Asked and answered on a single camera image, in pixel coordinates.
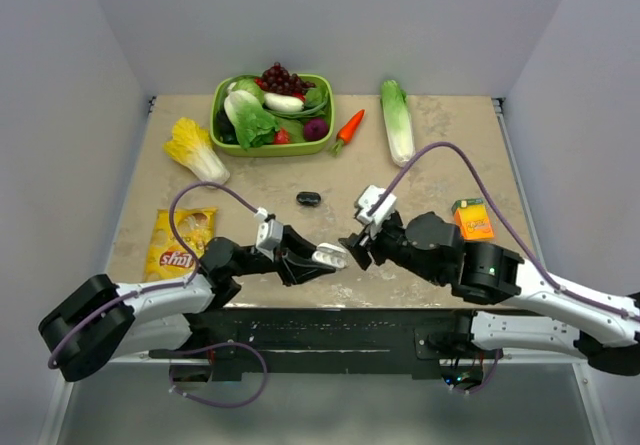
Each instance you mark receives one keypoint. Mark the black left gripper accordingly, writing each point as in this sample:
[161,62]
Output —
[293,268]

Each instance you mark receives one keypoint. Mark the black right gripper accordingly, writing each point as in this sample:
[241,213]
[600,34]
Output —
[375,240]

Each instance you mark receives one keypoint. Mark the white earbud charging case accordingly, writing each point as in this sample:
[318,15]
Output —
[330,255]

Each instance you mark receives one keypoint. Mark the black earbud charging case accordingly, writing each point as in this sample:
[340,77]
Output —
[308,199]

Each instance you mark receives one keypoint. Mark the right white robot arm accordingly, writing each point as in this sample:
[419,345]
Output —
[518,307]

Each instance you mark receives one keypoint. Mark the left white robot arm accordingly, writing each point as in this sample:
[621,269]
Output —
[102,319]

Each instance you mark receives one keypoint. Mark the green plastic basket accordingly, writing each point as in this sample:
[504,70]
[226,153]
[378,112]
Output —
[278,150]

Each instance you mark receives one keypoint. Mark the orange toy carrot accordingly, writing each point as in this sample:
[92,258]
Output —
[346,133]

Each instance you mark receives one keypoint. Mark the orange sponge box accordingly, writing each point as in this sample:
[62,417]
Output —
[473,220]

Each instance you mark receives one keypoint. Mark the red toy strawberry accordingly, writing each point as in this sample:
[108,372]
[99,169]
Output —
[282,137]

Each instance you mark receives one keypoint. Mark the yellow Lays chip bag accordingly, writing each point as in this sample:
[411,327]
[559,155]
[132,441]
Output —
[166,257]

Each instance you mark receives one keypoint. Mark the purple toy onion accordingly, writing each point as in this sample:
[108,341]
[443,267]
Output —
[315,129]

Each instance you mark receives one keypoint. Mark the green white napa cabbage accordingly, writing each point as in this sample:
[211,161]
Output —
[398,122]

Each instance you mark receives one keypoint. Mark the green toy lettuce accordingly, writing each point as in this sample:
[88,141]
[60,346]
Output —
[254,126]

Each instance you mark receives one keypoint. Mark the yellow toy cabbage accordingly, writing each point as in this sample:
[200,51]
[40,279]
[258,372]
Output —
[191,147]

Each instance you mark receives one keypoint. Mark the white toy radish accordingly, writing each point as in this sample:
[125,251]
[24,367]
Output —
[283,103]

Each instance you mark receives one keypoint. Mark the dark red toy grapes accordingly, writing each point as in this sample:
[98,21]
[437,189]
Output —
[278,79]

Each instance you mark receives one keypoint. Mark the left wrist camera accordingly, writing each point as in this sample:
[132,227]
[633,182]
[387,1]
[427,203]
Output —
[269,233]

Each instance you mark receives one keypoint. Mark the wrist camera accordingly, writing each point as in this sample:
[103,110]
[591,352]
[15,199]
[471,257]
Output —
[373,207]
[269,233]

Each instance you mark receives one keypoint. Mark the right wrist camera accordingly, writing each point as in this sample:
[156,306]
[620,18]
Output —
[373,207]

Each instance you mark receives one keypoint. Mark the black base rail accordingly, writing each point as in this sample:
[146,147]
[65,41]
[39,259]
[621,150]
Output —
[421,343]

